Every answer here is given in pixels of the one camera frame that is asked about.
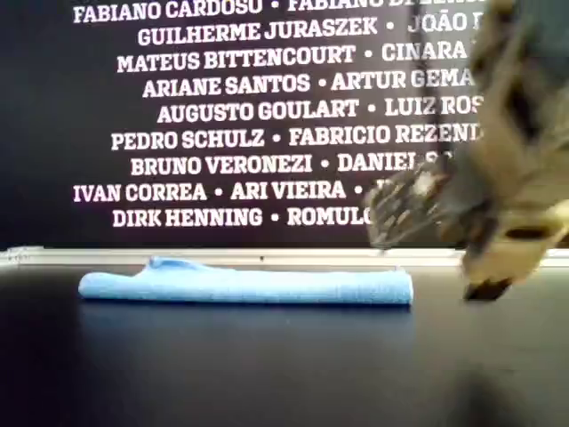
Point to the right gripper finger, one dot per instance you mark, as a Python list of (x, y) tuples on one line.
[(486, 290)]

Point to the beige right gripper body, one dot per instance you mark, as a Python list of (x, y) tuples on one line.
[(498, 262)]

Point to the light blue microfibre cloth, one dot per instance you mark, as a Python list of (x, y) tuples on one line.
[(244, 287)]

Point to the beige right robot arm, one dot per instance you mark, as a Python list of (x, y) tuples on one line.
[(524, 66)]

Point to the black banner with white names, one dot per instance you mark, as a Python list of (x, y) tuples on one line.
[(44, 133)]

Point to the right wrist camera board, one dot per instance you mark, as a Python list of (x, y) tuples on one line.
[(400, 209)]

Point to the aluminium table frame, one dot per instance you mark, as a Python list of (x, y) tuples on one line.
[(178, 257)]

